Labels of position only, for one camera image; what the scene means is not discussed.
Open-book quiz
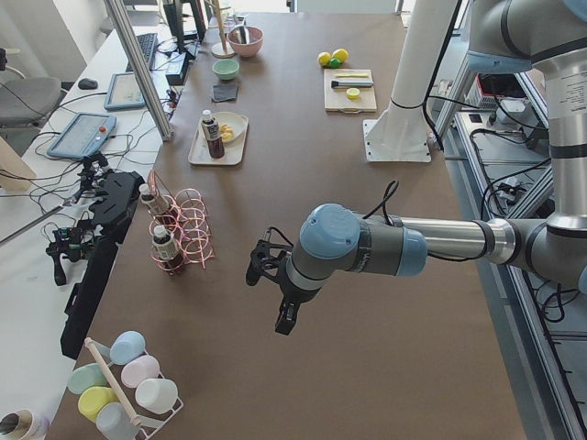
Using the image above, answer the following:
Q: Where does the grey office chair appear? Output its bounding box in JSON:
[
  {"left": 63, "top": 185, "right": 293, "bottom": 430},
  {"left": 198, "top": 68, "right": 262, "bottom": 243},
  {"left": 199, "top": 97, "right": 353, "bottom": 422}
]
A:
[{"left": 1, "top": 48, "right": 62, "bottom": 128}]

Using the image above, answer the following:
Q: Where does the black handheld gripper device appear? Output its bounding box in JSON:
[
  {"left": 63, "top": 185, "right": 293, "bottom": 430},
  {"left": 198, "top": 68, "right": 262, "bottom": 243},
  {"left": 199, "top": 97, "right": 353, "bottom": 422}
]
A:
[{"left": 45, "top": 226, "right": 95, "bottom": 286}]

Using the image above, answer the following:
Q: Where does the blue teach pendant tablet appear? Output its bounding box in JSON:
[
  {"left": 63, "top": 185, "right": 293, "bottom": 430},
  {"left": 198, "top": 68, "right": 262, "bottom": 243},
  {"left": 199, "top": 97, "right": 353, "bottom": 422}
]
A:
[{"left": 47, "top": 113, "right": 116, "bottom": 160}]

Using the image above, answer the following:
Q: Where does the yellow lemon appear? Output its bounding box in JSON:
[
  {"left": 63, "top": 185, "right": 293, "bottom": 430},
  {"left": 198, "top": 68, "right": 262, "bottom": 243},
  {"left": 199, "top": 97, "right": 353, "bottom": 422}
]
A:
[
  {"left": 332, "top": 48, "right": 349, "bottom": 63},
  {"left": 317, "top": 51, "right": 332, "bottom": 67}
]

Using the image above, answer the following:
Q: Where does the tea bottle near rack end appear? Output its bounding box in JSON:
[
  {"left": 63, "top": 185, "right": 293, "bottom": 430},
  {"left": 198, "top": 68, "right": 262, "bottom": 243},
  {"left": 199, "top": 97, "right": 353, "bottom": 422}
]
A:
[{"left": 151, "top": 225, "right": 184, "bottom": 275}]

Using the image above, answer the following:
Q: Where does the brown tea bottle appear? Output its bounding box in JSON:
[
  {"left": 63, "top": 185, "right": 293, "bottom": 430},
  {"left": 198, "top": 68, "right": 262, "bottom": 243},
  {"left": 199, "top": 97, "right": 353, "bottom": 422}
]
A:
[{"left": 201, "top": 109, "right": 225, "bottom": 160}]

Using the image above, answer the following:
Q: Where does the pink mixing bowl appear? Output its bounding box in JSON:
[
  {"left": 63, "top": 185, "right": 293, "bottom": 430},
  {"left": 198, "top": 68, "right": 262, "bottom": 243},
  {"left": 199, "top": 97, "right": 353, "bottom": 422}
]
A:
[{"left": 227, "top": 25, "right": 264, "bottom": 58}]

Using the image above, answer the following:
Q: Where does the upper yellow lemon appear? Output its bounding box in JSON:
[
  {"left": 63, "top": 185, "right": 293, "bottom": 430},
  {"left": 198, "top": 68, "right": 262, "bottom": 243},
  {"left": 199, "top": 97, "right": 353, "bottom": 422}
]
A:
[{"left": 332, "top": 48, "right": 349, "bottom": 63}]

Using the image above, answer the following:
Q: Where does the halved lemon slice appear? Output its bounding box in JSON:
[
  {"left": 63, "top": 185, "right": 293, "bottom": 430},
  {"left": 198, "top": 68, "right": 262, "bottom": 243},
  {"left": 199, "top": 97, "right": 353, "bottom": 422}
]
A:
[{"left": 346, "top": 88, "right": 360, "bottom": 100}]

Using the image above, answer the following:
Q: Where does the grey blue cup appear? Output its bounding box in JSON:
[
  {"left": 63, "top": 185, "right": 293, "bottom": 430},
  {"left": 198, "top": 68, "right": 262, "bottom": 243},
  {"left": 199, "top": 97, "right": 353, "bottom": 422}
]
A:
[{"left": 95, "top": 402, "right": 139, "bottom": 440}]

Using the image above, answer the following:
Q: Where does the wooden rack handle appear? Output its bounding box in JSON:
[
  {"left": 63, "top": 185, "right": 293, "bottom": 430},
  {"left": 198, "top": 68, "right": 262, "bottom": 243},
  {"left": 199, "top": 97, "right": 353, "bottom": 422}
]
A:
[{"left": 84, "top": 337, "right": 141, "bottom": 426}]

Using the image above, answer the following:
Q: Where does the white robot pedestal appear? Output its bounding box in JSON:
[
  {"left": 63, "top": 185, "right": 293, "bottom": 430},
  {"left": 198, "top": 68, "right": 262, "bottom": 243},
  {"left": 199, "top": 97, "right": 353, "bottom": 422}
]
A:
[{"left": 363, "top": 0, "right": 461, "bottom": 163}]

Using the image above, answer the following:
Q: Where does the wooden cutting board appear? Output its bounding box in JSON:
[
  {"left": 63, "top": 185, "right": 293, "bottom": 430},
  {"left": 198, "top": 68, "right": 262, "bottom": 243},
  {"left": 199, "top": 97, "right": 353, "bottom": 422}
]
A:
[{"left": 323, "top": 69, "right": 377, "bottom": 113}]

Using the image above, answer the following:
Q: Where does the tea bottle far rack end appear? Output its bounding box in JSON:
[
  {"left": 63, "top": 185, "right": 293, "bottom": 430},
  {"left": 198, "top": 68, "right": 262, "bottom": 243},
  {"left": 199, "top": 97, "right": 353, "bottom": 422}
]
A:
[{"left": 138, "top": 183, "right": 173, "bottom": 225}]

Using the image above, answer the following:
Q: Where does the pale pink cup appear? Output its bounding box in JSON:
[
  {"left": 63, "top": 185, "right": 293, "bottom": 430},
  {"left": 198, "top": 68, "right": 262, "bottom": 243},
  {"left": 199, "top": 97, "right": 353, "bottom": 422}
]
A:
[{"left": 121, "top": 355, "right": 161, "bottom": 389}]

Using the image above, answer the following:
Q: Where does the yellow cup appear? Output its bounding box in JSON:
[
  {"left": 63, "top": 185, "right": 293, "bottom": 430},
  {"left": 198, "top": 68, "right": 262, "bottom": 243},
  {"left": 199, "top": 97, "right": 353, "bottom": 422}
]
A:
[{"left": 77, "top": 386, "right": 118, "bottom": 423}]

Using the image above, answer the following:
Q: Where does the light blue cup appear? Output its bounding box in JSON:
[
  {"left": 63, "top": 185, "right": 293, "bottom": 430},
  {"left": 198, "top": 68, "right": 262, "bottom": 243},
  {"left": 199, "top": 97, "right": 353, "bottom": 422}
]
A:
[{"left": 110, "top": 330, "right": 146, "bottom": 365}]

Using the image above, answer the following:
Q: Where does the white cup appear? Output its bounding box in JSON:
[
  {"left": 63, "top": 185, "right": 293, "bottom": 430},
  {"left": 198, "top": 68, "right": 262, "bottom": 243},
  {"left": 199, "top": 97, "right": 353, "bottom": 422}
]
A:
[{"left": 135, "top": 378, "right": 178, "bottom": 414}]

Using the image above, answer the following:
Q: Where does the green lime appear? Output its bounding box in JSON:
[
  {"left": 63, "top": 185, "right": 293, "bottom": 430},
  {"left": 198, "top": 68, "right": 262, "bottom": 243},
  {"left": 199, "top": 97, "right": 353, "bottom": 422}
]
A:
[{"left": 327, "top": 58, "right": 342, "bottom": 69}]

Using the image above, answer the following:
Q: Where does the copper wire bottle rack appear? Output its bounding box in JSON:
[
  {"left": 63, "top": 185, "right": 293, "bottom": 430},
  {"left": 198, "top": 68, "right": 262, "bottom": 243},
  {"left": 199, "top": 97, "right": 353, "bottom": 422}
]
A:
[{"left": 143, "top": 170, "right": 215, "bottom": 268}]

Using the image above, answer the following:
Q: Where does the black keyboard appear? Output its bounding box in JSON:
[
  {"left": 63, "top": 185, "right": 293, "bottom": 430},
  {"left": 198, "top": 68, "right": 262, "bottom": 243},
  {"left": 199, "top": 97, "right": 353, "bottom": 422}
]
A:
[{"left": 136, "top": 32, "right": 159, "bottom": 71}]

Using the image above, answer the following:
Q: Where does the tape roll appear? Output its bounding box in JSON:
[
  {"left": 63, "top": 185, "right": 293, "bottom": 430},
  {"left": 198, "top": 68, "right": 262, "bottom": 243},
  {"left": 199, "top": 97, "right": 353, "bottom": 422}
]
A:
[{"left": 1, "top": 410, "right": 50, "bottom": 440}]

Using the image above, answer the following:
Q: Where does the black computer mouse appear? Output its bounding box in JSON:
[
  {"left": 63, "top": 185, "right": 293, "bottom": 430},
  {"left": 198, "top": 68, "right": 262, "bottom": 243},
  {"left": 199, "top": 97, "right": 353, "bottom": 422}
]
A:
[{"left": 77, "top": 78, "right": 98, "bottom": 90}]

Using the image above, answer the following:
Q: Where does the beige serving tray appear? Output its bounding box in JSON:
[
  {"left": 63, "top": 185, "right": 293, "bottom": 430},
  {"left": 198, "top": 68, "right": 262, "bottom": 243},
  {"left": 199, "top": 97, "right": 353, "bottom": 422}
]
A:
[{"left": 188, "top": 112, "right": 249, "bottom": 166}]

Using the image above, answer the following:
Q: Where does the knife with black handle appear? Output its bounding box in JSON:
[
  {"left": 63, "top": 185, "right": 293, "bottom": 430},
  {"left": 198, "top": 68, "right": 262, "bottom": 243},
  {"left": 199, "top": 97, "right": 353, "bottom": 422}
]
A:
[{"left": 330, "top": 79, "right": 373, "bottom": 89}]

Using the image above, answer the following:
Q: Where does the white wire cup rack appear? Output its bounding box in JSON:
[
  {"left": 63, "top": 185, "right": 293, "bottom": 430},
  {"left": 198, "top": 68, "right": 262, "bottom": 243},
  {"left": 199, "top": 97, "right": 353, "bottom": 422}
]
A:
[{"left": 90, "top": 346, "right": 183, "bottom": 439}]

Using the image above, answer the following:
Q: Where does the wooden block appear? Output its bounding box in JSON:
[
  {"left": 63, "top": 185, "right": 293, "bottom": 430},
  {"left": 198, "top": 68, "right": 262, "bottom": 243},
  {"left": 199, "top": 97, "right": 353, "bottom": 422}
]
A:
[{"left": 0, "top": 137, "right": 37, "bottom": 192}]

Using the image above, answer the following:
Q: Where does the dark grey cloth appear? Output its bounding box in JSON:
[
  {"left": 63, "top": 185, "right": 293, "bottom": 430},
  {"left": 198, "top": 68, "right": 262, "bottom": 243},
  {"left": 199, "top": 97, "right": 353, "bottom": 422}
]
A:
[{"left": 211, "top": 83, "right": 238, "bottom": 103}]

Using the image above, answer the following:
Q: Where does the lower yellow lemon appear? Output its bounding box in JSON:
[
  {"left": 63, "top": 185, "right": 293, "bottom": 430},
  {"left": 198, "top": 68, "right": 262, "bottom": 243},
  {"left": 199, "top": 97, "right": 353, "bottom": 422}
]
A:
[{"left": 317, "top": 51, "right": 332, "bottom": 67}]

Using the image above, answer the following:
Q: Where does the pale green cup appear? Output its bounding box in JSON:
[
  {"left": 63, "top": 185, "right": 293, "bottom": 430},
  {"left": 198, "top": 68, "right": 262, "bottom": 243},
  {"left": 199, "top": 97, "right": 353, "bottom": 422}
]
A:
[{"left": 67, "top": 363, "right": 108, "bottom": 395}]

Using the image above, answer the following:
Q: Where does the tea bottle rack end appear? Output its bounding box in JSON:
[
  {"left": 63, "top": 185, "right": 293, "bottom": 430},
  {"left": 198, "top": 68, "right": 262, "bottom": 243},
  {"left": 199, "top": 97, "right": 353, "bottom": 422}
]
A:
[
  {"left": 151, "top": 225, "right": 184, "bottom": 275},
  {"left": 138, "top": 183, "right": 173, "bottom": 225}
]

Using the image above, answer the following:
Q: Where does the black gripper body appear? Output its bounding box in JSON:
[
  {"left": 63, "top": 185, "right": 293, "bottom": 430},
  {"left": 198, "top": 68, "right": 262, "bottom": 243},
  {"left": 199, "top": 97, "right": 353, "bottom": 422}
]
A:
[{"left": 245, "top": 226, "right": 320, "bottom": 307}]

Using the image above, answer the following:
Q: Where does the aluminium frame post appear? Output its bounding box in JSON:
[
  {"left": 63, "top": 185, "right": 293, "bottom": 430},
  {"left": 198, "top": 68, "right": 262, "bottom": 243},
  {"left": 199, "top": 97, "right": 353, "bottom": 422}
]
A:
[{"left": 104, "top": 0, "right": 173, "bottom": 141}]

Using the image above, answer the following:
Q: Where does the mint green bowl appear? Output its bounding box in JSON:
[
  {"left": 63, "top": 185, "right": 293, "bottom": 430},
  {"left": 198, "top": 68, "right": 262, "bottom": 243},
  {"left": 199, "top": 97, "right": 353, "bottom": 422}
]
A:
[{"left": 212, "top": 59, "right": 240, "bottom": 81}]

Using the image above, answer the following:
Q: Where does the wooden mug tree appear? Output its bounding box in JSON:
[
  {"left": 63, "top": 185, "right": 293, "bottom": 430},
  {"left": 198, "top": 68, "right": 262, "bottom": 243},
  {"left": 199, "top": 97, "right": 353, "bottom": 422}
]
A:
[{"left": 206, "top": 0, "right": 236, "bottom": 59}]

